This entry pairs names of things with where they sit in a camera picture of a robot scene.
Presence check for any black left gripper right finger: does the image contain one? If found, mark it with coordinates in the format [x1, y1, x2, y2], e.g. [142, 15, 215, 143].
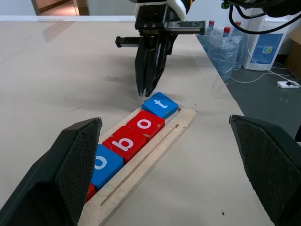
[228, 114, 301, 226]

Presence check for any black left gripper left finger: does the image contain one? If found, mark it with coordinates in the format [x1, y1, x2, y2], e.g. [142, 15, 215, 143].
[0, 117, 103, 226]

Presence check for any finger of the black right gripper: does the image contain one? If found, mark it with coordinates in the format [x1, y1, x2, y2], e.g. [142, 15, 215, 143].
[135, 37, 151, 97]
[144, 36, 176, 98]

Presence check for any red letter tile o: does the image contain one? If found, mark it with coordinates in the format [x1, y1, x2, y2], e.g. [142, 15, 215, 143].
[126, 110, 166, 142]

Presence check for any red letter tile b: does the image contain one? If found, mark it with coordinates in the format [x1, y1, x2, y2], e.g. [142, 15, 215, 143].
[103, 126, 148, 164]

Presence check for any wooden letter tray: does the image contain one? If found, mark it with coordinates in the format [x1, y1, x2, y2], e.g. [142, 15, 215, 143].
[81, 105, 197, 226]

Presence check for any red letter tile r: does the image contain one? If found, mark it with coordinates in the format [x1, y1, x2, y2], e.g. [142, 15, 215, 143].
[85, 182, 97, 204]

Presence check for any blue letter tile o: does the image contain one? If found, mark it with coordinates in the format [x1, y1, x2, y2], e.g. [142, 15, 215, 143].
[90, 144, 125, 191]

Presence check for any blue water jug red cap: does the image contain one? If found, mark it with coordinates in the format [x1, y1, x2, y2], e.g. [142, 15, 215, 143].
[231, 21, 248, 71]
[197, 19, 221, 54]

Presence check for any plastic water bottles pack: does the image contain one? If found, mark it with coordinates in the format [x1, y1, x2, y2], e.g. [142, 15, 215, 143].
[206, 26, 240, 82]

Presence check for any white floor power strip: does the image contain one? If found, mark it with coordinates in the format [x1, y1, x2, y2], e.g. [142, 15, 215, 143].
[276, 80, 301, 89]

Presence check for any white water dispenser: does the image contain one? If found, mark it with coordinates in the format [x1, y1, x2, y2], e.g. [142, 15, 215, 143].
[242, 13, 287, 72]

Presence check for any cardboard box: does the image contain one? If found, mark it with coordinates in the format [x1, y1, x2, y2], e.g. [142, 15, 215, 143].
[283, 27, 301, 80]

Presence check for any white floor cable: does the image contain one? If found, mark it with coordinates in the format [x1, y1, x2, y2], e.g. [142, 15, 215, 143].
[229, 61, 295, 85]

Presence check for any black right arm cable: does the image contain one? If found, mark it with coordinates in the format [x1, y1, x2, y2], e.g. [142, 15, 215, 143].
[229, 4, 301, 35]

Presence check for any door frame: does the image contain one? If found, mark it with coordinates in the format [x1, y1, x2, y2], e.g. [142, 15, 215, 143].
[30, 0, 90, 16]

